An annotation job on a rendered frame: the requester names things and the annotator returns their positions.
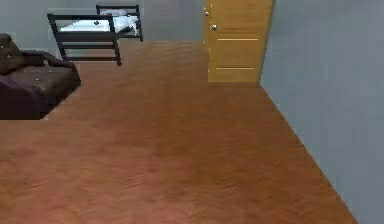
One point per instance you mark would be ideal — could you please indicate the white crumpled bed sheet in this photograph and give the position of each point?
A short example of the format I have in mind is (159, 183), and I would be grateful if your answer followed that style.
(128, 22)

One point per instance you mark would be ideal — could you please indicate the yellow wooden door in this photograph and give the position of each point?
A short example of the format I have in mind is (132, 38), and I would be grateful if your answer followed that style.
(235, 50)

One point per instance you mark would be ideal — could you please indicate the dark brown sofa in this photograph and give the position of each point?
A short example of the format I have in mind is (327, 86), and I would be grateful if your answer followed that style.
(33, 86)

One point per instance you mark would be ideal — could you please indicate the black frame bed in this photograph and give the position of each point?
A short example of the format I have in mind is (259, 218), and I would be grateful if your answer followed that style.
(87, 37)

